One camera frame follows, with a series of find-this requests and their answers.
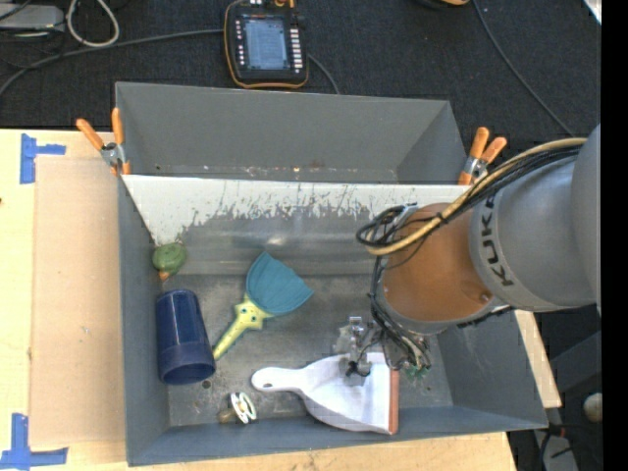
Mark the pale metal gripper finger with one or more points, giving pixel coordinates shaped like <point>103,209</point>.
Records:
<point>359,367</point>
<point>351,331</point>

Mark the white dustpan with red-brown edge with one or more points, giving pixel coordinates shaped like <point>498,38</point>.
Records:
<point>338,400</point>

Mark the teal and yellow toy shovel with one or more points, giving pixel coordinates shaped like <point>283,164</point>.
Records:
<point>275,282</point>

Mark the grey metal bin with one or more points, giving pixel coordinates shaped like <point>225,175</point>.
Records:
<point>294,204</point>

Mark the dark blue cup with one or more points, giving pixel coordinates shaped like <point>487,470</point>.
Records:
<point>182,334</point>

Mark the green round toy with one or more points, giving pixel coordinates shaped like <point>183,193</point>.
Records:
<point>169,257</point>

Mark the brown cardboard board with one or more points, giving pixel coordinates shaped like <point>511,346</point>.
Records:
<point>73,302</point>

